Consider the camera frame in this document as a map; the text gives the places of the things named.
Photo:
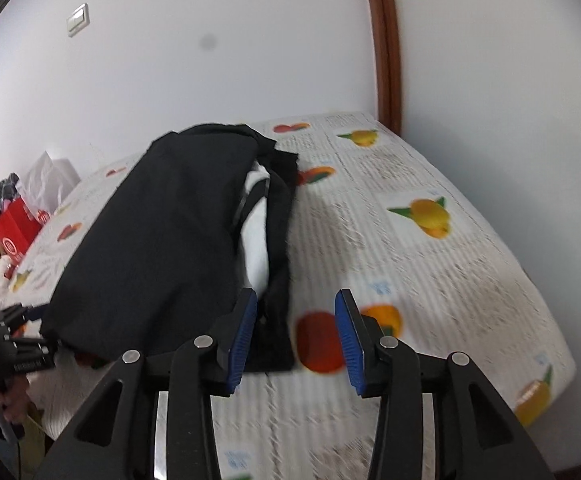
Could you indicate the white shopping bag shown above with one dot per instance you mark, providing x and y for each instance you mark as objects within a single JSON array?
[{"x": 50, "y": 175}]

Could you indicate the brown wooden door frame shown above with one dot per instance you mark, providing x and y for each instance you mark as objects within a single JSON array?
[{"x": 385, "y": 35}]

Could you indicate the red paper bag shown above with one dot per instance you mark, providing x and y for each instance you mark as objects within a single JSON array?
[{"x": 15, "y": 232}]

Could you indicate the white wall light switch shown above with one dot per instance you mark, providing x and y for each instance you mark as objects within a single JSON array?
[{"x": 78, "y": 20}]

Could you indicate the fruit print tablecloth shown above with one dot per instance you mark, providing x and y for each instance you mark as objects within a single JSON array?
[{"x": 420, "y": 270}]

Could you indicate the black white checkered cloth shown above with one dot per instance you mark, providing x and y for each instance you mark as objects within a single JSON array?
[{"x": 3, "y": 195}]

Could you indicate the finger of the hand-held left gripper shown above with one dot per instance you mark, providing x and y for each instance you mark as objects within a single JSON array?
[
  {"x": 20, "y": 315},
  {"x": 38, "y": 349}
]

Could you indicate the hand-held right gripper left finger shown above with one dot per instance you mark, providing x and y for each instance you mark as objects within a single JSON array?
[{"x": 240, "y": 345}]

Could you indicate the black white blue jacket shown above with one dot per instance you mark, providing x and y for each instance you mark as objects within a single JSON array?
[{"x": 160, "y": 235}]

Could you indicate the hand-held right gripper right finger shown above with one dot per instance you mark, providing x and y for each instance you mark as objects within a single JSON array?
[{"x": 350, "y": 345}]

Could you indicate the person's left hand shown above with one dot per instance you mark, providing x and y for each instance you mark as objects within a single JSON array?
[{"x": 13, "y": 402}]

